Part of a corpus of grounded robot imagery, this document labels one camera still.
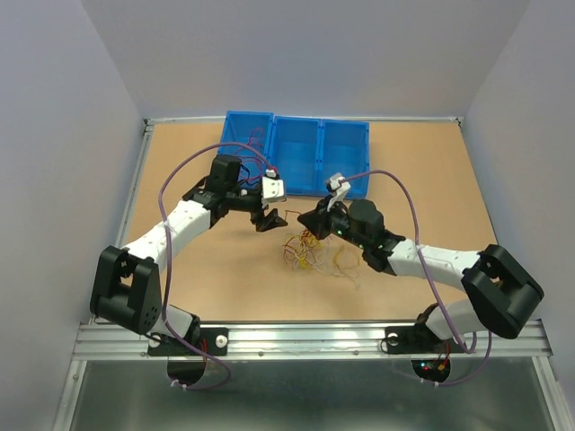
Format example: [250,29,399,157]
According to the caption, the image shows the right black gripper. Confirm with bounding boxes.
[296,195,367,251]

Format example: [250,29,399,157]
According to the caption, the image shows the right blue bin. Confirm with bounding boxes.
[312,119,370,197]

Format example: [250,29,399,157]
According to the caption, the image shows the middle blue bin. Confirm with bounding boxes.
[270,116,321,196]

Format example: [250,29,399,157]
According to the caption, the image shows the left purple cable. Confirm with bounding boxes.
[157,141,282,391]

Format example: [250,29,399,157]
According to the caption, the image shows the dark red wire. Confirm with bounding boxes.
[244,128,269,156]

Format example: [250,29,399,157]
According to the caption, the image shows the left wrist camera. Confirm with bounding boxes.
[261,176,287,207]

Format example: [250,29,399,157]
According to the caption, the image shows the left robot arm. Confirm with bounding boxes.
[90,154,287,354]

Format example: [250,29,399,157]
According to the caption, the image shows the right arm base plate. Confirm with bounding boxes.
[379,325,464,355]

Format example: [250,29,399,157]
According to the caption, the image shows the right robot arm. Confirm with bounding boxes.
[297,198,544,350]

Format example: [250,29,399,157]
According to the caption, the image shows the aluminium front rail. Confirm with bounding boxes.
[74,319,553,360]

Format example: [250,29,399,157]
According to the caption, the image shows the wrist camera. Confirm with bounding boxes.
[325,172,350,212]
[261,176,287,207]

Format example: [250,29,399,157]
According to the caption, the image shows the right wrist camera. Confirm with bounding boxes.
[325,172,350,212]

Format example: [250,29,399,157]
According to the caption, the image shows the blue bin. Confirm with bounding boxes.
[312,119,370,197]
[270,116,321,196]
[217,110,274,188]

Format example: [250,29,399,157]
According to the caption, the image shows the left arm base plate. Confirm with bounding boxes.
[147,327,229,357]

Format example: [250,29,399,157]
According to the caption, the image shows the wire bundle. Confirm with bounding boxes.
[280,208,365,291]

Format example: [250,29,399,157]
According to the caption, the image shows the left blue bin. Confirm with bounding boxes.
[217,110,274,188]

